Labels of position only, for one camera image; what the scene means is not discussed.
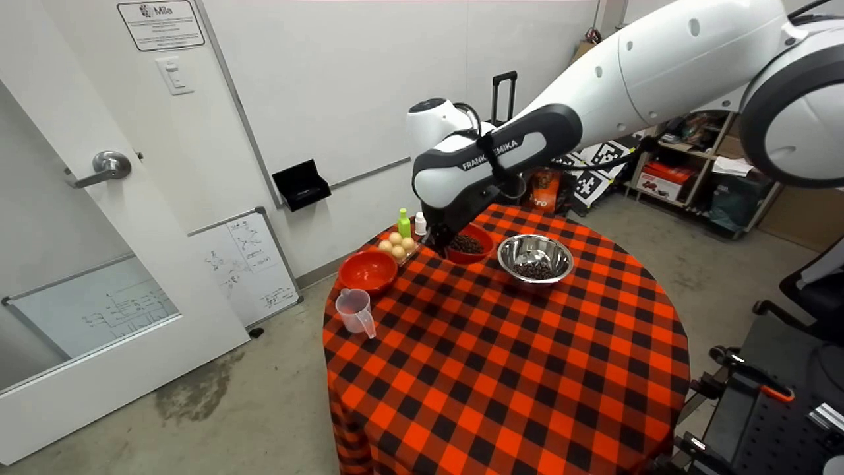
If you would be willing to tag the empty red bowl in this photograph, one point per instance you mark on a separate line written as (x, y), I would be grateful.
(368, 269)

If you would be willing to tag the silver metal bowl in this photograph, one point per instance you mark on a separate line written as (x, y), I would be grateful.
(537, 257)

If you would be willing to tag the small white bottle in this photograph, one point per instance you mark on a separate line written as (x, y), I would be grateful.
(421, 226)

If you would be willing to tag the red bowl with dark contents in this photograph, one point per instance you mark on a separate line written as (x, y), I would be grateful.
(473, 245)

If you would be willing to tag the small green bottle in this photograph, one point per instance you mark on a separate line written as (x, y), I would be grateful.
(403, 226)

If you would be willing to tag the black rolling suitcase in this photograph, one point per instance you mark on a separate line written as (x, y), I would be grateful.
(504, 87)

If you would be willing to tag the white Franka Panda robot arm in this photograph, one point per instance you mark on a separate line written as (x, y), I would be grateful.
(667, 81)

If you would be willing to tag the black wall-mounted tray box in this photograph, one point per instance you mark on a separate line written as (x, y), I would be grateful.
(301, 186)

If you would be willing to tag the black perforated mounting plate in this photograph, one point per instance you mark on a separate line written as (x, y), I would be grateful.
(774, 422)

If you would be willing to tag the clear plastic measuring cup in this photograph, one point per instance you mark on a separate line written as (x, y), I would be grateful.
(353, 310)

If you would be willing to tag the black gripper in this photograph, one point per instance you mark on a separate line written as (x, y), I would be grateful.
(446, 222)

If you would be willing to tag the small leaning whiteboard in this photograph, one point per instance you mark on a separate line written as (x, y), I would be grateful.
(247, 267)

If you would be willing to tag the black white fiducial tag board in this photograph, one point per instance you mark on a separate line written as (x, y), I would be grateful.
(601, 172)

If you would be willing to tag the tray of beige eggs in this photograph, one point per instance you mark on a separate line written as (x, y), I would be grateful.
(398, 245)

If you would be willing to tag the white printed wall sign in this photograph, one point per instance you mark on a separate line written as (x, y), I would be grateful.
(161, 24)

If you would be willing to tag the small white wall plate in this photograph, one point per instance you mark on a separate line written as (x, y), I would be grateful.
(175, 75)

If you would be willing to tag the red black plaid tablecloth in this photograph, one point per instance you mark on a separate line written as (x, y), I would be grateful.
(502, 379)

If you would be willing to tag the black office chair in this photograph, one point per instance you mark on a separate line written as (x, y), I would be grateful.
(818, 292)

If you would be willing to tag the white door with glass panel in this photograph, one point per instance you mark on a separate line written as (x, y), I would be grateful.
(105, 292)

